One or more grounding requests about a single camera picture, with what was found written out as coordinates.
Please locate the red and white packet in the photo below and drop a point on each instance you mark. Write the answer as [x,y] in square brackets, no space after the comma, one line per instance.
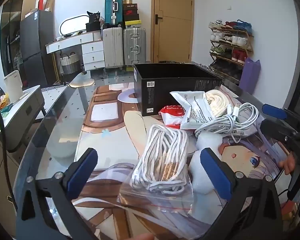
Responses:
[170,116]

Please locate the pile of dark slippers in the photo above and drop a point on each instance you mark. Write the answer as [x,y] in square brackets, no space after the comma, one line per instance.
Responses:
[173,62]

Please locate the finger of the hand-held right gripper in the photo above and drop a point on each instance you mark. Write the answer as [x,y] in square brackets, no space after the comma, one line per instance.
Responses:
[273,110]
[272,130]

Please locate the white dressing table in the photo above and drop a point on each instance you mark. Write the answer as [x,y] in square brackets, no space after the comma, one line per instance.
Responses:
[92,52]

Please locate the wooden shoe rack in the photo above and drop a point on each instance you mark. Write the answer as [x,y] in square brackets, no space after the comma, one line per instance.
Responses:
[248,45]

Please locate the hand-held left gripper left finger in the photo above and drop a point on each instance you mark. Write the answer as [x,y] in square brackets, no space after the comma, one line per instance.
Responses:
[82,171]

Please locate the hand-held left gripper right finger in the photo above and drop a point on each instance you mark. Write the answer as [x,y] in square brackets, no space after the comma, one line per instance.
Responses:
[215,172]

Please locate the brown flat cardboard carton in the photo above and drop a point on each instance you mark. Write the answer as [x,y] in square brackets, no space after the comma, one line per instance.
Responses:
[50,3]

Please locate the purple bag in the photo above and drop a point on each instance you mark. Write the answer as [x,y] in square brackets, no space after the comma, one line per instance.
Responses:
[250,77]

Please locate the white ribbed bin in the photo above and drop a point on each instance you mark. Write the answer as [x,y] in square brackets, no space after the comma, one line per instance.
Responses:
[97,35]

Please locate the dark glass cabinet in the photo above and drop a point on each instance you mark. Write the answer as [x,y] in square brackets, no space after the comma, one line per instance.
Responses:
[12,25]

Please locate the woven laundry basket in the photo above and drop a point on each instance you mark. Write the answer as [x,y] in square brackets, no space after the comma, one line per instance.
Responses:
[69,65]

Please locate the red flat carton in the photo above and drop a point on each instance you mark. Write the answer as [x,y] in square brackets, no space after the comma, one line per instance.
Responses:
[41,3]

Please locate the person's right hand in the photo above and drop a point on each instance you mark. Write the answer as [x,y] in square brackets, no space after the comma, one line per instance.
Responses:
[287,165]

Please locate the white plastic pouch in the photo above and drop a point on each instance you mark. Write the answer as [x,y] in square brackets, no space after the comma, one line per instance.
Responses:
[197,110]

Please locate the dark grey fridge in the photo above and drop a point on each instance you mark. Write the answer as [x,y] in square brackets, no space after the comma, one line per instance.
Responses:
[36,45]

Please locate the beige cabinet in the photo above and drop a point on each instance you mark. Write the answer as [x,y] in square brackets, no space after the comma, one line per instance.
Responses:
[0,180]

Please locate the black cardboard box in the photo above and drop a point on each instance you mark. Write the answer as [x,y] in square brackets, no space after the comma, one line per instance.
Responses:
[152,90]

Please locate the beige round stool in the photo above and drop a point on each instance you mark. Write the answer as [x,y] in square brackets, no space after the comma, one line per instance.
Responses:
[82,81]

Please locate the black bag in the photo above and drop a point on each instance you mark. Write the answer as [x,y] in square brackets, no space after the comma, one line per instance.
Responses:
[93,22]

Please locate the teal suitcase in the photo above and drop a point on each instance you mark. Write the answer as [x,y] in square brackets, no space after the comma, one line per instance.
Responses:
[110,10]

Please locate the grey side table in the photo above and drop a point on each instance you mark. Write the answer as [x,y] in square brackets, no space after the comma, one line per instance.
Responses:
[27,105]

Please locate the black yellow shoe box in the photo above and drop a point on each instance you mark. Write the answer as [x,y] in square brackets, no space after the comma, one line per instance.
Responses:
[133,24]

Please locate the white box-shaped appliance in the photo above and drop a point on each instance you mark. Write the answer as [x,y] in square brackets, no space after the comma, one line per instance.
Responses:
[13,86]

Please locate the pile of colourful packets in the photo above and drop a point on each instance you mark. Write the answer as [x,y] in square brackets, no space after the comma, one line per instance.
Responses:
[3,102]

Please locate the shoe rack with shoes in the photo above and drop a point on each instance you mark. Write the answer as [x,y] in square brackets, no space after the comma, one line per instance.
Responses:
[230,40]

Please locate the silver suitcase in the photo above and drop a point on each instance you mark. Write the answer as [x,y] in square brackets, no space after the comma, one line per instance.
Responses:
[135,45]

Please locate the oval mirror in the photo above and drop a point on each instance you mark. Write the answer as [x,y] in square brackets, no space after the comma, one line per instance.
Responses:
[73,25]

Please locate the tan wooden door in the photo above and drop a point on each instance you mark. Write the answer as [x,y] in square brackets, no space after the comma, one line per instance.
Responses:
[175,35]

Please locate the white suitcase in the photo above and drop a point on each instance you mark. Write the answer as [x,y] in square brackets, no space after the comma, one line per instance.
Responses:
[112,47]

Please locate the printed cartoon desk mat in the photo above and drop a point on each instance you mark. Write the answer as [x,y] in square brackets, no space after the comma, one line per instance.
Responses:
[110,135]

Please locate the brown shoe box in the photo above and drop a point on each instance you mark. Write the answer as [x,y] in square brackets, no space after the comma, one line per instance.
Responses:
[129,2]

